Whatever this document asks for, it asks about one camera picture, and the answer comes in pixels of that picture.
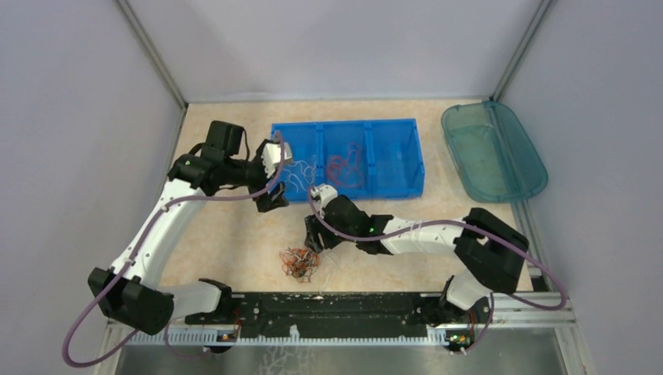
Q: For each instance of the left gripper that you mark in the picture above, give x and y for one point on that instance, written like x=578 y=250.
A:
x=266 y=201

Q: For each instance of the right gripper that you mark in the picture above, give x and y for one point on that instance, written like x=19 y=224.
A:
x=315 y=225

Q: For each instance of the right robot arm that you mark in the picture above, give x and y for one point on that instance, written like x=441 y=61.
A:
x=490 y=249

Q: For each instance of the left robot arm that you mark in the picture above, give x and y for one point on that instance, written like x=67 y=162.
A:
x=129 y=290

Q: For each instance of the blue three-compartment bin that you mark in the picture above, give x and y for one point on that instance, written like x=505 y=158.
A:
x=362 y=159

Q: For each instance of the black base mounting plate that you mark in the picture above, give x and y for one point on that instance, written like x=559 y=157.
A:
x=351 y=315

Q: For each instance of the teal transparent plastic lid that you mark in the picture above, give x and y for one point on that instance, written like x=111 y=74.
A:
x=493 y=155

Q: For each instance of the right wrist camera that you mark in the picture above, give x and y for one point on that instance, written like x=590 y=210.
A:
x=322 y=194

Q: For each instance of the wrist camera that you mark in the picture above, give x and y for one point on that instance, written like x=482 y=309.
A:
x=271 y=156
x=322 y=194

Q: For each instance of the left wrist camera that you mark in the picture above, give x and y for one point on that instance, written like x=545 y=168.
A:
x=271 y=156

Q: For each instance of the aluminium front rail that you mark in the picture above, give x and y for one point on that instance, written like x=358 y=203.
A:
x=527 y=311

